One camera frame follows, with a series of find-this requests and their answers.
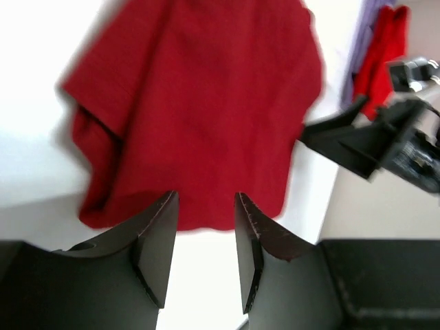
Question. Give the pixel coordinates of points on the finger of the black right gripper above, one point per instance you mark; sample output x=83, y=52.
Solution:
x=349, y=147
x=342, y=119

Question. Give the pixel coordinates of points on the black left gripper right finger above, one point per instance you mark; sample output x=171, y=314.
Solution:
x=289, y=283

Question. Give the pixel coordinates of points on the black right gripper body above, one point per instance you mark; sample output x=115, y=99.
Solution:
x=409, y=154

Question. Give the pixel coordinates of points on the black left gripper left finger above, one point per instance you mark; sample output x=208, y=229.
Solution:
x=116, y=280

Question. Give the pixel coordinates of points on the dark red t-shirt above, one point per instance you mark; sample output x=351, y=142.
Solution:
x=206, y=98

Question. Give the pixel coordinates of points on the folded bright red t-shirt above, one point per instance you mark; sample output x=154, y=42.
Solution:
x=388, y=44

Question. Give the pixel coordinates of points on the folded lavender t-shirt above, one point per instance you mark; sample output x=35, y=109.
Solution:
x=361, y=43

